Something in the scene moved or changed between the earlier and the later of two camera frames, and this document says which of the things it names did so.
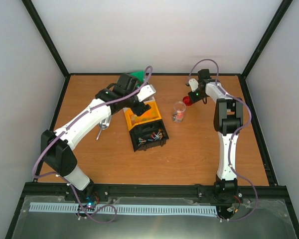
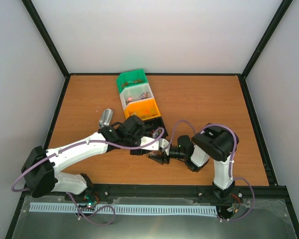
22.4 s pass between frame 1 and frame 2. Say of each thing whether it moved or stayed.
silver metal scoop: stayed
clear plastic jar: moved
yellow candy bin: stayed
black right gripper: moved
